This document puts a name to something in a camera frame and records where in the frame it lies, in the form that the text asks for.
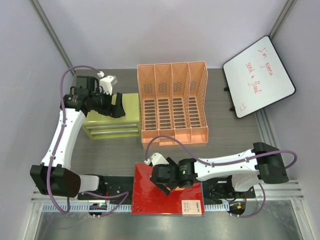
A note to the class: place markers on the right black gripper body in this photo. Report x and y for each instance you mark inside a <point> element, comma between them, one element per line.
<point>171,162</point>

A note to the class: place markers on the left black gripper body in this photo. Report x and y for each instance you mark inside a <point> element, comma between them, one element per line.
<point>101,103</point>

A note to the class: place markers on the green metal drawer cabinet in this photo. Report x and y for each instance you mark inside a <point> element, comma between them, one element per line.
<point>98,126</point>

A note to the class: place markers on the orange plastic file organizer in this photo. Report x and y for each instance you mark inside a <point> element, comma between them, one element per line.
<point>172,103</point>

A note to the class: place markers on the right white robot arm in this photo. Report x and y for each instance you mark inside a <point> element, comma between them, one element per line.
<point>261,164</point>

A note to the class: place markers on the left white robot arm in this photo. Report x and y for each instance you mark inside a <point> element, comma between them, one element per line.
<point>53,176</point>

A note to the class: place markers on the red A4 folder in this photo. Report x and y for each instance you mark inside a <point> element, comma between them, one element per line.
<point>148,199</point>

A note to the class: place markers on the small whiteboard with writing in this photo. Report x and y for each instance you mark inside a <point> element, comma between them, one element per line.
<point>257,78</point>

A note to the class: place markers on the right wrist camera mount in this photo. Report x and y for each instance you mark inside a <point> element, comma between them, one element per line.
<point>156,159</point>

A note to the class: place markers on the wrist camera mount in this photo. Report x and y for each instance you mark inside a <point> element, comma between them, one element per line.
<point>107,82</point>
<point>156,159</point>

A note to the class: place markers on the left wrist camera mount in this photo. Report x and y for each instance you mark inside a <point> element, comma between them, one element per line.
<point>107,82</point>

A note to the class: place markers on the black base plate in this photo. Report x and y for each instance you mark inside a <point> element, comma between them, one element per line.
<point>213,189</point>

